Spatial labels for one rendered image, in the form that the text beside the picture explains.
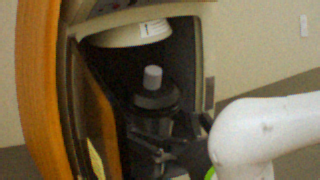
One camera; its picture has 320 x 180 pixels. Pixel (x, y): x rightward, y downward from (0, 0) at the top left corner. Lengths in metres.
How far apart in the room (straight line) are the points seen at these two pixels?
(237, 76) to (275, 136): 1.11
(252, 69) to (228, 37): 0.17
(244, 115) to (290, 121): 0.09
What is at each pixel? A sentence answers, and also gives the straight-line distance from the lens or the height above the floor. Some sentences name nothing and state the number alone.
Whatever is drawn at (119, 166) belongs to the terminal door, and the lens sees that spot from 0.71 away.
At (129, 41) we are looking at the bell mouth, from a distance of 1.05.
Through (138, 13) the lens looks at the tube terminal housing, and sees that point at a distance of 1.01.
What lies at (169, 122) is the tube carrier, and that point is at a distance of 1.04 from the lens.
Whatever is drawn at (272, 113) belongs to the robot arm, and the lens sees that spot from 0.68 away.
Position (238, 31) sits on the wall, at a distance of 1.73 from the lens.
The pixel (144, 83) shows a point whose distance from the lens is 1.02.
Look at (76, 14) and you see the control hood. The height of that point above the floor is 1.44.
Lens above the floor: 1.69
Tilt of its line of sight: 25 degrees down
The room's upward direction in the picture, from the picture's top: straight up
